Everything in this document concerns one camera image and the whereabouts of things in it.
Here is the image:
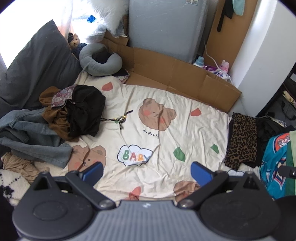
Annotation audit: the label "white knit cloth black pattern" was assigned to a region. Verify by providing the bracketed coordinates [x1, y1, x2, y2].
[0, 169, 31, 207]

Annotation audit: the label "sheer peach curtain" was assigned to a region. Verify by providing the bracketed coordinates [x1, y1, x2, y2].
[58, 0, 77, 42]

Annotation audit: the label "light green cloth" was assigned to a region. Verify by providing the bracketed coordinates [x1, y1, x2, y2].
[284, 131, 296, 197]

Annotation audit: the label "black garment pile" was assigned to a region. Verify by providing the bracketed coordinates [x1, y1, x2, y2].
[240, 116, 288, 168]

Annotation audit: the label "white fluffy pillow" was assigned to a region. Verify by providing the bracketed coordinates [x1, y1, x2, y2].
[88, 0, 130, 37]

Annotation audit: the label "grey appliance cabinet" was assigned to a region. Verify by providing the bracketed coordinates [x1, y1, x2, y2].
[128, 0, 212, 64]

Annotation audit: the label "leopard print garment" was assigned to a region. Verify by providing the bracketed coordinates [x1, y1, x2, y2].
[224, 113, 258, 171]

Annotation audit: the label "beige garment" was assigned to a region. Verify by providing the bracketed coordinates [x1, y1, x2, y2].
[1, 152, 43, 184]

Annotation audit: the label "small teddy bear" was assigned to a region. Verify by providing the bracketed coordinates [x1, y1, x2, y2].
[68, 32, 81, 49]

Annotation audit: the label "teal printed garment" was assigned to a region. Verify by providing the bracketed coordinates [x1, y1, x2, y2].
[259, 133, 290, 200]

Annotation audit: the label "brown crumpled garment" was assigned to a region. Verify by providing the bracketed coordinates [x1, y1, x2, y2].
[39, 86, 80, 142]

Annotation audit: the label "black shorts with patterned trim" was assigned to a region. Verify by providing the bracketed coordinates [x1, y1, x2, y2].
[51, 85, 134, 138]

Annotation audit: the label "teal hanging cloth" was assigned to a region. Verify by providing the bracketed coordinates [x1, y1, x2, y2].
[232, 0, 246, 16]

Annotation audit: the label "black hanging garment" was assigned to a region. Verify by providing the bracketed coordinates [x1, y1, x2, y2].
[216, 0, 235, 33]

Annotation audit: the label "cream bear print bed sheet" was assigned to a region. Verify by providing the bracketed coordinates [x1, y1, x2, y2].
[35, 73, 262, 202]

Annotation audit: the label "dark grey pillow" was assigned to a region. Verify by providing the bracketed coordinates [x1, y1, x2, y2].
[0, 20, 82, 112]

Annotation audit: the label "upright cardboard panel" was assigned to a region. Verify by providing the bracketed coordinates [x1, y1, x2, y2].
[205, 0, 258, 72]

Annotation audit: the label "flattened cardboard box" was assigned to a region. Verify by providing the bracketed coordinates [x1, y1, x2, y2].
[102, 30, 242, 114]

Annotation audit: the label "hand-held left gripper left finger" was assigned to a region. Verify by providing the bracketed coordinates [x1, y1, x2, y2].
[31, 162, 116, 210]

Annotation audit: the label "grey-blue jacket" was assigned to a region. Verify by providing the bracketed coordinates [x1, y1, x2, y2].
[0, 108, 73, 169]

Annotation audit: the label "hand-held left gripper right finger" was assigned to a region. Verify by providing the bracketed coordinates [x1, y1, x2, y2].
[177, 161, 266, 210]

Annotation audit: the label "grey neck pillow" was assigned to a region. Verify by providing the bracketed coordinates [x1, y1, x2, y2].
[79, 43, 123, 76]

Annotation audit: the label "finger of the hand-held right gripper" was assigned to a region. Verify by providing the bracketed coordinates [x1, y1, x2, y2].
[277, 165, 296, 179]

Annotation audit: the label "black cloth inside neck pillow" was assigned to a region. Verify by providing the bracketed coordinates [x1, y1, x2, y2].
[92, 50, 129, 76]

